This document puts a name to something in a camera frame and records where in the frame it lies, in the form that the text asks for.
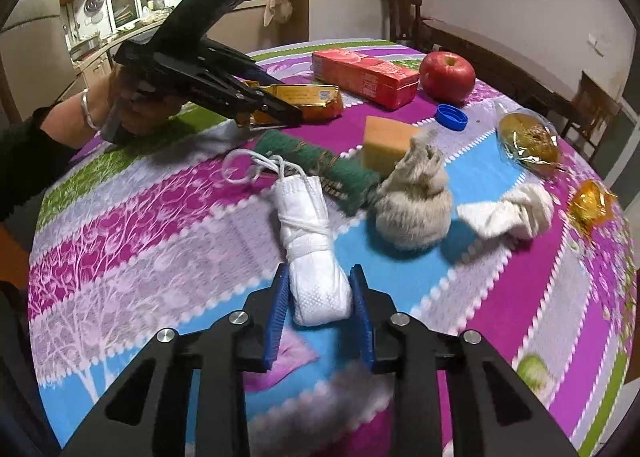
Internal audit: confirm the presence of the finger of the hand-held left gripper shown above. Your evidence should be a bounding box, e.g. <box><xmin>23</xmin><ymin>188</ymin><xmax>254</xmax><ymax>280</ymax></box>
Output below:
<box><xmin>187</xmin><ymin>72</ymin><xmax>304</xmax><ymax>129</ymax></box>
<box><xmin>200</xmin><ymin>37</ymin><xmax>263</xmax><ymax>88</ymax></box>

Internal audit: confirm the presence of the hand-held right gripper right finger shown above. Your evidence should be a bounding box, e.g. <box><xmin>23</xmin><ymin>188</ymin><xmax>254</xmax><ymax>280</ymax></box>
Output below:
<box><xmin>349</xmin><ymin>264</ymin><xmax>583</xmax><ymax>457</ymax></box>

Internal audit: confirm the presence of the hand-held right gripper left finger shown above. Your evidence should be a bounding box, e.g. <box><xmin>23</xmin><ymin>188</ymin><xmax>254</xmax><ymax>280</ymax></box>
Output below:
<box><xmin>60</xmin><ymin>263</ymin><xmax>292</xmax><ymax>457</ymax></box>

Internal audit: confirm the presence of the gold foil packet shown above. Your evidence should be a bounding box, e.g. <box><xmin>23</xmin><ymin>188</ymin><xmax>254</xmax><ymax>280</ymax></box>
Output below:
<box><xmin>245</xmin><ymin>84</ymin><xmax>345</xmax><ymax>124</ymax></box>

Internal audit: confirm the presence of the white face mask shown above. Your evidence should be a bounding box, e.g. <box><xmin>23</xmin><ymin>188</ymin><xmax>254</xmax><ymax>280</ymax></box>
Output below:
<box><xmin>222</xmin><ymin>150</ymin><xmax>353</xmax><ymax>327</ymax></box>

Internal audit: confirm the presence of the person's left forearm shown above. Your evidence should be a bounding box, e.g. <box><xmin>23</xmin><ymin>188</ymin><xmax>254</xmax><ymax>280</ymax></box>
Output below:
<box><xmin>0</xmin><ymin>90</ymin><xmax>103</xmax><ymax>225</ymax></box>

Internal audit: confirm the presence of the person's left hand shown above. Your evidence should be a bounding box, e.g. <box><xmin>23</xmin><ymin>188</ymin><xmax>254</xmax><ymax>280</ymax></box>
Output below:
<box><xmin>95</xmin><ymin>70</ymin><xmax>188</xmax><ymax>135</ymax></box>

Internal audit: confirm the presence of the red carton box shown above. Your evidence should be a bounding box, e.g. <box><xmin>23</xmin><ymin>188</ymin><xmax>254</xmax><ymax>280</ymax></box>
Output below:
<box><xmin>311</xmin><ymin>50</ymin><xmax>421</xmax><ymax>110</ymax></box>

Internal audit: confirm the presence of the green rolled cloth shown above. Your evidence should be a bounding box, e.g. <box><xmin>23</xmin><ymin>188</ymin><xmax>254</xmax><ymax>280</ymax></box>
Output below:
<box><xmin>256</xmin><ymin>131</ymin><xmax>381</xmax><ymax>215</ymax></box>

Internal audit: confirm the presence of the orange sponge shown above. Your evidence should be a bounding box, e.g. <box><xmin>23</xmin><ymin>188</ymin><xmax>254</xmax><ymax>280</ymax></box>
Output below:
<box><xmin>361</xmin><ymin>116</ymin><xmax>426</xmax><ymax>173</ymax></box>

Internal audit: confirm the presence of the knotted grey cloth bundle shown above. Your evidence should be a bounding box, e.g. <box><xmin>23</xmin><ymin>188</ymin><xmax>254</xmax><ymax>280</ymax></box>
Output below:
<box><xmin>374</xmin><ymin>130</ymin><xmax>454</xmax><ymax>251</ymax></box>

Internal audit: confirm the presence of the striped floral tablecloth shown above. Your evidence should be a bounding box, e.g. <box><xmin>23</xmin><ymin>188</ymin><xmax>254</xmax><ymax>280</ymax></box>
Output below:
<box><xmin>27</xmin><ymin>40</ymin><xmax>632</xmax><ymax>457</ymax></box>

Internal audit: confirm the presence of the wooden chair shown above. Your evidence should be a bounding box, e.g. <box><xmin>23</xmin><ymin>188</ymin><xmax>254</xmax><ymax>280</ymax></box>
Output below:
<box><xmin>387</xmin><ymin>0</ymin><xmax>426</xmax><ymax>50</ymax></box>
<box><xmin>562</xmin><ymin>72</ymin><xmax>621</xmax><ymax>153</ymax></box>

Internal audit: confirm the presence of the red apple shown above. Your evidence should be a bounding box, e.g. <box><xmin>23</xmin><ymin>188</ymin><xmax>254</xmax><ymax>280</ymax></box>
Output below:
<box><xmin>419</xmin><ymin>51</ymin><xmax>476</xmax><ymax>104</ymax></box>

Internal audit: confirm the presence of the blue bottle cap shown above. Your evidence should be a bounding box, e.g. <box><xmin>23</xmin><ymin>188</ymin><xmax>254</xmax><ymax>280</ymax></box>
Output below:
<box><xmin>435</xmin><ymin>104</ymin><xmax>469</xmax><ymax>131</ymax></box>

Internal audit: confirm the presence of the knotted white cloth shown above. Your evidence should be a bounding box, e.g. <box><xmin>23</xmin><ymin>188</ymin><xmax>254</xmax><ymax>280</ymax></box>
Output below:
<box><xmin>456</xmin><ymin>183</ymin><xmax>555</xmax><ymax>240</ymax></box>

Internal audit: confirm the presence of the wooden dining table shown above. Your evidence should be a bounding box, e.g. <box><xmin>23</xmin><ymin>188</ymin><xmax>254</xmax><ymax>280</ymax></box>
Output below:
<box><xmin>422</xmin><ymin>20</ymin><xmax>621</xmax><ymax>138</ymax></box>

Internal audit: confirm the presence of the clear wrapped pastry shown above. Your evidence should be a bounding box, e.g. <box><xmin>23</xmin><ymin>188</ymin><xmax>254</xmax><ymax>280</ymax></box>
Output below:
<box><xmin>495</xmin><ymin>102</ymin><xmax>566</xmax><ymax>173</ymax></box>

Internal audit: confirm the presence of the gold candy wrapper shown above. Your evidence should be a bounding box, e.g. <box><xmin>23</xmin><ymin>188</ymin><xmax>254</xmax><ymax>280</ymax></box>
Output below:
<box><xmin>569</xmin><ymin>180</ymin><xmax>618</xmax><ymax>233</ymax></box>

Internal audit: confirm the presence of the silver bracelet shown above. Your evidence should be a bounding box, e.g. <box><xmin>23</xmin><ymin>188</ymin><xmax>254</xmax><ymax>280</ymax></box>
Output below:
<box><xmin>81</xmin><ymin>88</ymin><xmax>104</xmax><ymax>134</ymax></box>

